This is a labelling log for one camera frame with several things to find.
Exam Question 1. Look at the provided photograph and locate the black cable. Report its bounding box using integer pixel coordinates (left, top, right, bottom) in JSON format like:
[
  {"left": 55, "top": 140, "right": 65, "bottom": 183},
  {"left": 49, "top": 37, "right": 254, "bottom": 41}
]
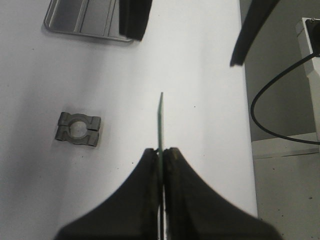
[{"left": 250, "top": 52, "right": 320, "bottom": 145}]

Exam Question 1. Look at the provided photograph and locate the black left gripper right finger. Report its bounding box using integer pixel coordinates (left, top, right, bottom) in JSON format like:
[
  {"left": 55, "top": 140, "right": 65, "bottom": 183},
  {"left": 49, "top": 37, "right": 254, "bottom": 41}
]
[{"left": 163, "top": 147, "right": 282, "bottom": 240}]

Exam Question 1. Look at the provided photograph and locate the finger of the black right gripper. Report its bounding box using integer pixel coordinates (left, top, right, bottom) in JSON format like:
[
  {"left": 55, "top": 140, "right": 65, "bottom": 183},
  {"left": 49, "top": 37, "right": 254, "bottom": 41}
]
[
  {"left": 119, "top": 0, "right": 153, "bottom": 41},
  {"left": 229, "top": 0, "right": 279, "bottom": 67}
]

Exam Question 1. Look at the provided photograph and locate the green perforated circuit board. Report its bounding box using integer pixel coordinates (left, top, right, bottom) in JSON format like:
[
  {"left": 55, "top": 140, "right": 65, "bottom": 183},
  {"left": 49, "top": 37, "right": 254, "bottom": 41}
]
[{"left": 157, "top": 92, "right": 165, "bottom": 240}]

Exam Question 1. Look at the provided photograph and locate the silver metal tray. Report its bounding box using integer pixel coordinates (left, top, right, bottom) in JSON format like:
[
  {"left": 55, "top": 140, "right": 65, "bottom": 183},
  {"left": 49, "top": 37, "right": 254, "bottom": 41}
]
[{"left": 43, "top": 0, "right": 133, "bottom": 43}]

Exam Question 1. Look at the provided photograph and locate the grey metal clamp block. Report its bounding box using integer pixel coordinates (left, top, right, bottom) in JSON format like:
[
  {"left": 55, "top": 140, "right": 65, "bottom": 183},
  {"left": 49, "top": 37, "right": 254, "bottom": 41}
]
[{"left": 55, "top": 112, "right": 101, "bottom": 147}]

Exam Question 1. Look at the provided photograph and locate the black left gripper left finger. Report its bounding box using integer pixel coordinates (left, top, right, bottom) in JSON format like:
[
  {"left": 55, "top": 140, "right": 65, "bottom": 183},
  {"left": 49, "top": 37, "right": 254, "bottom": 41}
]
[{"left": 55, "top": 148, "right": 160, "bottom": 240}]

